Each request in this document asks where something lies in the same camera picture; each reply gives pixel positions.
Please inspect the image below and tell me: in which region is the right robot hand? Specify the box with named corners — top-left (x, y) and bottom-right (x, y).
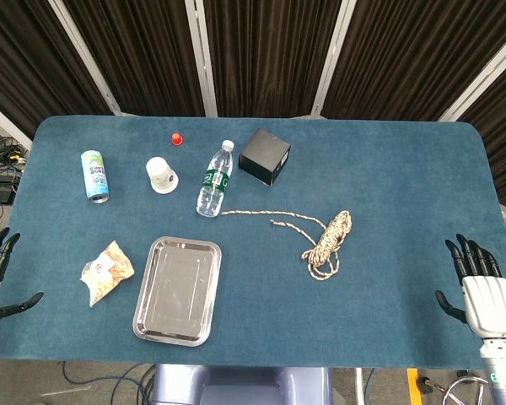
top-left (434, 233), bottom-right (506, 339)

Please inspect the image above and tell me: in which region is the white paper cup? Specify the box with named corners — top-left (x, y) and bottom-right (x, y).
top-left (145, 156), bottom-right (180, 195)

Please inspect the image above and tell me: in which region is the white frame post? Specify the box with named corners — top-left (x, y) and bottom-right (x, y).
top-left (46, 0), bottom-right (121, 116)
top-left (442, 38), bottom-right (506, 122)
top-left (184, 0), bottom-right (218, 118)
top-left (310, 0), bottom-right (358, 117)

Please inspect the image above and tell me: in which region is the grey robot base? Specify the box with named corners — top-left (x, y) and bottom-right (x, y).
top-left (150, 363), bottom-right (334, 405)

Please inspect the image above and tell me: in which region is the coiled beige rope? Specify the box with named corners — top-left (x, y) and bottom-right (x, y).
top-left (220, 209), bottom-right (354, 282)

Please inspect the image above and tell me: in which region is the blue floor cable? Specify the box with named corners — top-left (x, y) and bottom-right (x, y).
top-left (61, 360), bottom-right (153, 405)

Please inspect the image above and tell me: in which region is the blue felt table mat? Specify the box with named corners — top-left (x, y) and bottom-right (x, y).
top-left (0, 115), bottom-right (506, 370)

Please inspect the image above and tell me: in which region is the dark brown curtain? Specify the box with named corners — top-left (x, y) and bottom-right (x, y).
top-left (0, 0), bottom-right (506, 210)

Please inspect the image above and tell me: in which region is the black cardboard box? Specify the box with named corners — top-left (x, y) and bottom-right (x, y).
top-left (238, 128), bottom-right (292, 187)

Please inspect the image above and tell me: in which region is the clear plastic water bottle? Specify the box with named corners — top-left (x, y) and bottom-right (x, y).
top-left (195, 140), bottom-right (235, 218)

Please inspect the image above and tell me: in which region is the beverage can with green print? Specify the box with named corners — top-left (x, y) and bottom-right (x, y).
top-left (80, 150), bottom-right (110, 204)

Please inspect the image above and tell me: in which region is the stainless steel tray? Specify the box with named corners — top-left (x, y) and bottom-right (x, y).
top-left (132, 235), bottom-right (223, 348)

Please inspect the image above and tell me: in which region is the chrome chair base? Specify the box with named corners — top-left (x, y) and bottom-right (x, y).
top-left (441, 375), bottom-right (490, 405)

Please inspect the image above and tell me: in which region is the tangle of floor cables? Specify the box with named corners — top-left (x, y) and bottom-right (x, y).
top-left (0, 124), bottom-right (30, 206)

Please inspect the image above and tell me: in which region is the snack bag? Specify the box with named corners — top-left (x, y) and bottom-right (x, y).
top-left (80, 240), bottom-right (135, 308)

